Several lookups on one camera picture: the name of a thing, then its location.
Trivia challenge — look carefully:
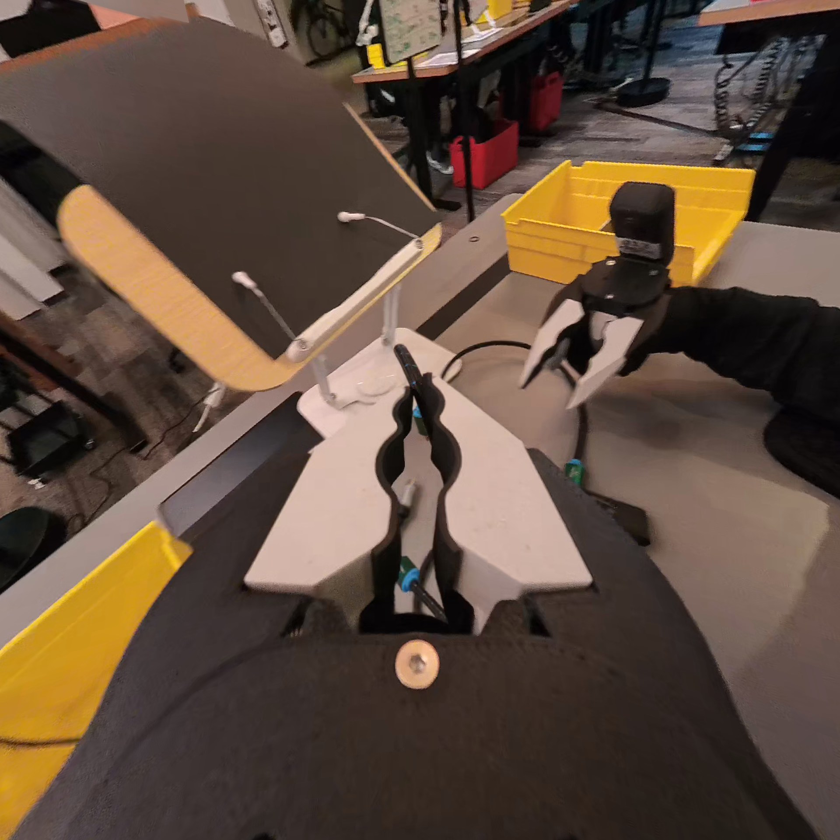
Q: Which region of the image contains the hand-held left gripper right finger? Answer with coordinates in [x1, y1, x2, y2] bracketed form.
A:
[427, 374, 595, 619]

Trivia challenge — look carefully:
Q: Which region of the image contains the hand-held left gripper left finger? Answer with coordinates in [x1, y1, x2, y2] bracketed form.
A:
[243, 387, 417, 601]

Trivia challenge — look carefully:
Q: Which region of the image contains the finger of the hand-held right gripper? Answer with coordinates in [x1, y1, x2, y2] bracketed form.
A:
[564, 314, 648, 410]
[520, 298, 586, 389]

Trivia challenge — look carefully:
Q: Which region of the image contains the green hdmi cable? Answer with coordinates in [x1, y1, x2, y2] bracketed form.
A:
[441, 340, 592, 488]
[392, 343, 450, 623]

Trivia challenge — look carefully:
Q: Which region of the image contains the yellow plastic bin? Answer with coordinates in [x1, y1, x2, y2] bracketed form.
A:
[502, 161, 756, 286]
[0, 521, 193, 818]

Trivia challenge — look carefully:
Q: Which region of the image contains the white metal board stand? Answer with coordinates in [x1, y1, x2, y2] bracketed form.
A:
[231, 210, 463, 439]

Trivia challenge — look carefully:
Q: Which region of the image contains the white power strip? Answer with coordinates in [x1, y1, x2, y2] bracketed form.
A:
[193, 384, 227, 434]

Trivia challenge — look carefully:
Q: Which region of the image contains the red storage bin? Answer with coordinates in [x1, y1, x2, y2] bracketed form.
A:
[528, 71, 565, 132]
[449, 118, 521, 191]

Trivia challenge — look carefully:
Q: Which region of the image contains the black round stool seat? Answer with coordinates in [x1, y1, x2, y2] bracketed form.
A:
[763, 406, 840, 501]

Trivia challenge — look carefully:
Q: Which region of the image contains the black utility cart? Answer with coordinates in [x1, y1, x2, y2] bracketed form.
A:
[0, 397, 93, 480]

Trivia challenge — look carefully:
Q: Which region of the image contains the wood-edged dark board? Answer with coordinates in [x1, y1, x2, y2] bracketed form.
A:
[0, 16, 444, 395]

